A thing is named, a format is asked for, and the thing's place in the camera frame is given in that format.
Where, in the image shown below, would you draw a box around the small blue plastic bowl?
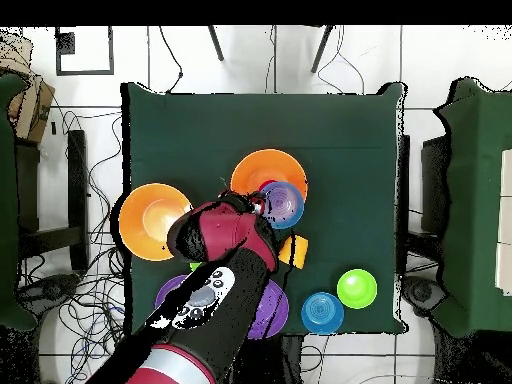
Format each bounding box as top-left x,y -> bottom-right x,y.
259,180 -> 306,230
300,291 -> 345,336

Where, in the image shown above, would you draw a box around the large orange plastic bowl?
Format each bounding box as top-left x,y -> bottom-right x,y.
230,148 -> 309,202
118,182 -> 193,262

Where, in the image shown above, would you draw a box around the orange plastic cup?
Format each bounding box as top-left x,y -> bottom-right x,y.
278,234 -> 310,270

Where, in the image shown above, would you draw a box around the dark green tablecloth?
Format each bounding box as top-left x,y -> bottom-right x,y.
120,81 -> 407,336

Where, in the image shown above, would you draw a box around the purple plastic bowl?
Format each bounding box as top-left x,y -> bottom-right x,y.
154,274 -> 189,310
246,278 -> 290,340

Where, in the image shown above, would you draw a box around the small green plastic bowl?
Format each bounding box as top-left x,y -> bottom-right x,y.
336,268 -> 378,310

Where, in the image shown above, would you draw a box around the black tripod leg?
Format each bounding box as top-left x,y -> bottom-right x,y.
207,25 -> 225,62
310,25 -> 334,74

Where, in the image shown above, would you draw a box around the green cloth side table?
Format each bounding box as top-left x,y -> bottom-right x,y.
0,72 -> 38,333
433,77 -> 512,339

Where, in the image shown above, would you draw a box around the cardboard box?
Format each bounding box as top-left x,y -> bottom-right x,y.
0,31 -> 56,144

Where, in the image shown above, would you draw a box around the white boxes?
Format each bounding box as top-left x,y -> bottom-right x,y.
494,148 -> 512,297

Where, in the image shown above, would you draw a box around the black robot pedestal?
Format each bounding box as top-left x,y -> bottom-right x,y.
235,334 -> 306,384

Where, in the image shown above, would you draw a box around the black floor cable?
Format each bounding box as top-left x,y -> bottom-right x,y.
159,26 -> 184,94

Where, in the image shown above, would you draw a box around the thin grey floor cable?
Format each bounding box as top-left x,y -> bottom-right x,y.
317,25 -> 366,95

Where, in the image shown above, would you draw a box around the black bench frame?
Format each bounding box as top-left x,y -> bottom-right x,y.
15,129 -> 90,273

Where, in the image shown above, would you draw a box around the tangle of black cables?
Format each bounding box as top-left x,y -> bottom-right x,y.
19,111 -> 137,384

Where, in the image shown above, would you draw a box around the black floor frame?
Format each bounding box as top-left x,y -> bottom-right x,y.
54,26 -> 115,76

